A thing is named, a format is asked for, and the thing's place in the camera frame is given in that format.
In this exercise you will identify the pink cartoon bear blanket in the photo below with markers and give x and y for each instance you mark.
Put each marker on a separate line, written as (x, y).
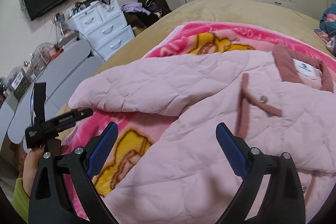
(139, 131)

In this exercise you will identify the grey folding table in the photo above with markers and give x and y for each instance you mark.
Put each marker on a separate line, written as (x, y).
(51, 90)

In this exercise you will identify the purple clothes pile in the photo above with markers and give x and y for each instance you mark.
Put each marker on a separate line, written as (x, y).
(134, 7)

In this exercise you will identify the dark bag on floor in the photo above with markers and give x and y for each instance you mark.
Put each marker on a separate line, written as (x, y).
(158, 7)

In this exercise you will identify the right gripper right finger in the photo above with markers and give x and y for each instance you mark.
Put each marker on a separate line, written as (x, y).
(270, 191)

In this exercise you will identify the yellow green sleeve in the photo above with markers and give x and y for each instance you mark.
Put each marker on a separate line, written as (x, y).
(20, 200)

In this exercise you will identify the blue floral duvet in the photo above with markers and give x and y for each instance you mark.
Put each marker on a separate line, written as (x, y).
(327, 28)

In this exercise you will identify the person left hand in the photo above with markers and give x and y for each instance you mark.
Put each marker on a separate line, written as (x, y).
(30, 168)

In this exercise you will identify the pink quilted jacket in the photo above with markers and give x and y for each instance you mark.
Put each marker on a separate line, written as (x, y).
(278, 101)

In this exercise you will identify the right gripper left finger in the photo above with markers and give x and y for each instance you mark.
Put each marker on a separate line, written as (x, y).
(50, 202)

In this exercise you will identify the clear plastic storage container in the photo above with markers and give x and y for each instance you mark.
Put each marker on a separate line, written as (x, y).
(41, 57)

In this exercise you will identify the white plastic drawer unit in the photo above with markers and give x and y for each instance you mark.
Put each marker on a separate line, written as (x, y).
(104, 26)

